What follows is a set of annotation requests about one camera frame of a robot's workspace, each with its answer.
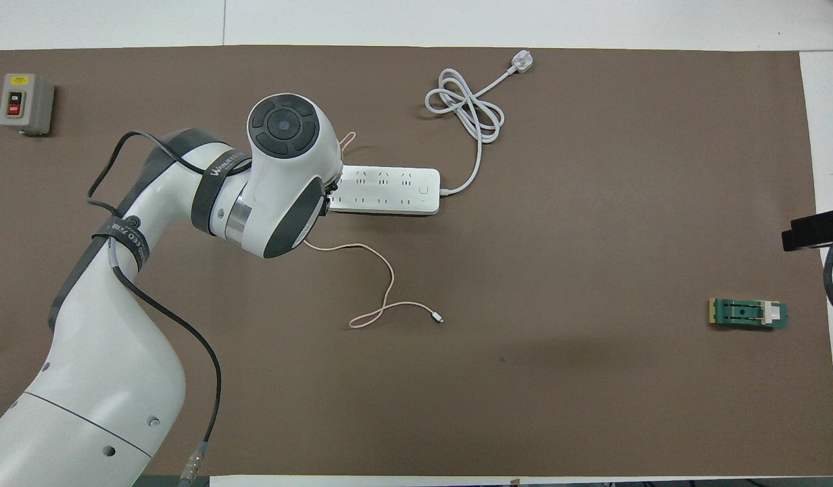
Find black printed forearm strap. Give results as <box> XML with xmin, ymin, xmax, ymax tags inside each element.
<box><xmin>92</xmin><ymin>215</ymin><xmax>151</xmax><ymax>273</ymax></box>

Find pink charging cable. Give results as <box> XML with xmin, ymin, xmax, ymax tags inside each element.
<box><xmin>302</xmin><ymin>132</ymin><xmax>445</xmax><ymax>330</ymax></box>

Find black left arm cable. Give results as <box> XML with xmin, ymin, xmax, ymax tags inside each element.
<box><xmin>87</xmin><ymin>131</ymin><xmax>255</xmax><ymax>487</ymax></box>

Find white power strip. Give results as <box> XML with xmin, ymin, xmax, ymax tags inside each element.
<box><xmin>327</xmin><ymin>166</ymin><xmax>442</xmax><ymax>216</ymax></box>

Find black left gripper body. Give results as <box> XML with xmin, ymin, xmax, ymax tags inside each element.
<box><xmin>320</xmin><ymin>177</ymin><xmax>341</xmax><ymax>216</ymax></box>

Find white power cord with plug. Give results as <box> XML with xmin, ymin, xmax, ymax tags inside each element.
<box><xmin>425</xmin><ymin>50</ymin><xmax>534</xmax><ymax>198</ymax></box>

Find brown paper table mat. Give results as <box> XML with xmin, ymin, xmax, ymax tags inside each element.
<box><xmin>0</xmin><ymin>45</ymin><xmax>833</xmax><ymax>478</ymax></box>

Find grey on-off switch box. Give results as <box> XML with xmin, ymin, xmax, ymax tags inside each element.
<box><xmin>0</xmin><ymin>73</ymin><xmax>55</xmax><ymax>137</ymax></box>

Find black printed wrist strap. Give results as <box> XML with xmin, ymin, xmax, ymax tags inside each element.
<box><xmin>190</xmin><ymin>150</ymin><xmax>254</xmax><ymax>236</ymax></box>

